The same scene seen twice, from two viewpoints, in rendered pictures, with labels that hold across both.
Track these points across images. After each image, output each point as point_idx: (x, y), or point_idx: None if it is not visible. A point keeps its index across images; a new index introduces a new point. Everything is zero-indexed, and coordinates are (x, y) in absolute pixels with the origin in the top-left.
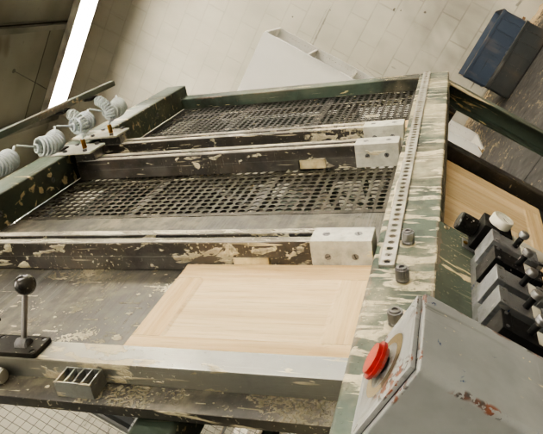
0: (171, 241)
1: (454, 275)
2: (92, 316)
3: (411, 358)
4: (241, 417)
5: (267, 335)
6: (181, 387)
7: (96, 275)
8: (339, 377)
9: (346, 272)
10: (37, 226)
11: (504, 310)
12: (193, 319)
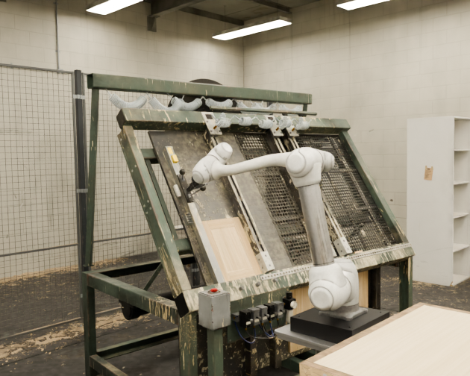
0: (242, 209)
1: (267, 298)
2: (207, 201)
3: (213, 295)
4: (199, 264)
5: (224, 257)
6: (199, 245)
7: (221, 189)
8: (218, 282)
9: (256, 267)
10: (232, 143)
11: (251, 312)
12: (219, 233)
